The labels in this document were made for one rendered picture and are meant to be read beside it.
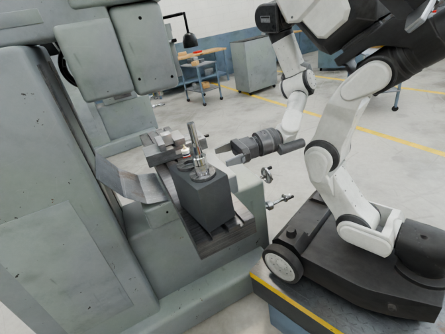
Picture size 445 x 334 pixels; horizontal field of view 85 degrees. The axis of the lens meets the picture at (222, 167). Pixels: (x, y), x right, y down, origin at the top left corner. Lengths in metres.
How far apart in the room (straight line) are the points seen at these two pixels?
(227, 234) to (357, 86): 0.63
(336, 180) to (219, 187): 0.51
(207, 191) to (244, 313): 1.08
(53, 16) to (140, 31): 0.27
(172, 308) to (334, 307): 0.85
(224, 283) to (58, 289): 0.84
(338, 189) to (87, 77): 1.06
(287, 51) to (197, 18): 7.21
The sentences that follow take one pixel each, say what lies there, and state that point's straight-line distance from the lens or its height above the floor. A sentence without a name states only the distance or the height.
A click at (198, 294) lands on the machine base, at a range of 1.61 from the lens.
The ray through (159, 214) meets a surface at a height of 0.78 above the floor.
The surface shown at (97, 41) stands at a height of 1.53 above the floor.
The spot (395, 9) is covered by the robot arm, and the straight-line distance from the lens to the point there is 0.49.
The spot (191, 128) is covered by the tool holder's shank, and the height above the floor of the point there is 1.26.
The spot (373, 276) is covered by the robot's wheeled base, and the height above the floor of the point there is 0.57.
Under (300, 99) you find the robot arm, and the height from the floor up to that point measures 1.22.
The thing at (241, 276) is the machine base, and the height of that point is 0.20.
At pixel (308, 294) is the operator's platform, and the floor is 0.40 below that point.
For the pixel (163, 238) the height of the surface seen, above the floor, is 0.62.
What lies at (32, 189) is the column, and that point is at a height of 1.14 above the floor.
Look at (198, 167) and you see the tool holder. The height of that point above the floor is 1.14.
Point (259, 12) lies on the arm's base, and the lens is 1.08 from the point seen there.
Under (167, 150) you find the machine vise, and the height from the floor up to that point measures 0.97.
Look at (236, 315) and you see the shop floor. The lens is 1.73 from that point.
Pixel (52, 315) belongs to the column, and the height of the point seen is 0.54.
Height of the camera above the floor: 1.52
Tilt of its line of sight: 30 degrees down
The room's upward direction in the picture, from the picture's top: 11 degrees counter-clockwise
